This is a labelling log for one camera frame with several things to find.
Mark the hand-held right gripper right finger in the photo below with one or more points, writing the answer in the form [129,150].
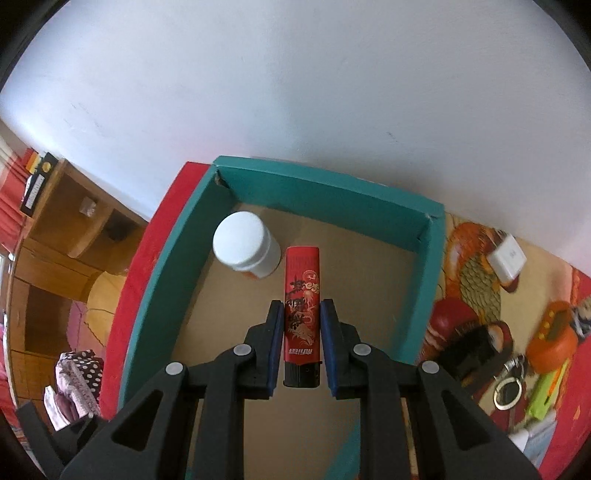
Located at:
[328,344]

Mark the black plastic device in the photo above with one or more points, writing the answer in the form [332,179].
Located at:
[466,350]

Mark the teal cardboard box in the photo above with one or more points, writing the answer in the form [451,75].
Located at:
[323,184]

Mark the black and yellow box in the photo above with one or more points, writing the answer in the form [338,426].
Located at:
[39,184]

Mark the white charger cube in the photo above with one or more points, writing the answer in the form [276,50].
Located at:
[508,258]

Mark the green utility knife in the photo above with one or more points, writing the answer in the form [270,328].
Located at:
[547,392]

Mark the red printed lighter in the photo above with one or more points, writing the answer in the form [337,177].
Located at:
[302,286]

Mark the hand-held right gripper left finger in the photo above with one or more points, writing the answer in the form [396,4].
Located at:
[276,344]

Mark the red curtain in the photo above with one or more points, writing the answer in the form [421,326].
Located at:
[11,203]

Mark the white plastic jar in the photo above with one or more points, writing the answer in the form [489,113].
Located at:
[240,240]

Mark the polka dot cloth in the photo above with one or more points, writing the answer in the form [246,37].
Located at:
[78,374]

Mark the small black object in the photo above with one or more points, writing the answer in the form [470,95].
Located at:
[115,229]

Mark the wooden cabinet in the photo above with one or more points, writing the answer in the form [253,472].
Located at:
[51,258]

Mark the red printed blanket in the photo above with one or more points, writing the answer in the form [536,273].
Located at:
[138,286]

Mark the small clear box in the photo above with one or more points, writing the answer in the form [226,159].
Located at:
[89,206]

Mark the bunch of keys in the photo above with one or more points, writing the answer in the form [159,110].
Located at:
[508,394]

